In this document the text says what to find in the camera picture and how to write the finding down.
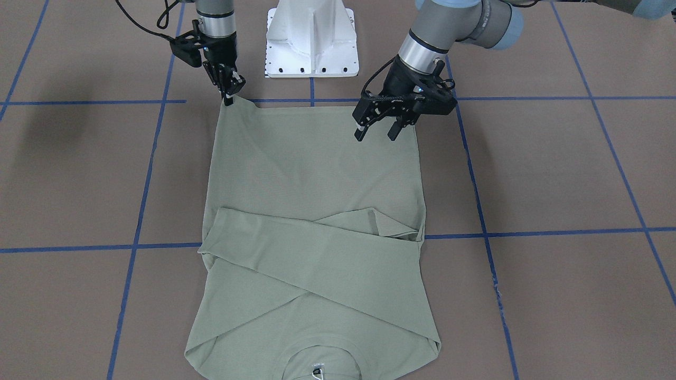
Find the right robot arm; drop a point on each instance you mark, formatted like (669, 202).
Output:
(218, 32)

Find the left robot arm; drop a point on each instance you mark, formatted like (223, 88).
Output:
(492, 25)

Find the brown table mat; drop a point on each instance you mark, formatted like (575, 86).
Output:
(549, 192)

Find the olive green long-sleeve shirt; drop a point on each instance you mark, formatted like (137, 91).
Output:
(311, 242)

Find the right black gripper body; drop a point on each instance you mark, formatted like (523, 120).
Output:
(221, 51)

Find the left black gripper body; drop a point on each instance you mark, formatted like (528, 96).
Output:
(397, 79)

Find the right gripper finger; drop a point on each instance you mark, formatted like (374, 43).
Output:
(237, 82)
(227, 95)

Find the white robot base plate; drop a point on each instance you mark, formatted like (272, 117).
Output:
(315, 39)

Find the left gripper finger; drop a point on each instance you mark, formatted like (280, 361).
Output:
(361, 130)
(397, 126)

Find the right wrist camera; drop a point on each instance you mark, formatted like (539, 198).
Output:
(187, 47)

